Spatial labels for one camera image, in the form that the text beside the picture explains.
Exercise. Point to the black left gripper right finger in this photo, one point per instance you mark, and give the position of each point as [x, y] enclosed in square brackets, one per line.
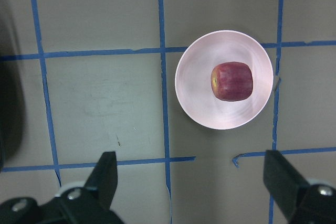
[299, 200]

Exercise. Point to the pink plate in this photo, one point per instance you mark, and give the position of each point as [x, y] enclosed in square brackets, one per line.
[193, 79]

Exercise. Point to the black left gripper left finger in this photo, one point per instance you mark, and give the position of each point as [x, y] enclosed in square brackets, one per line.
[90, 201]

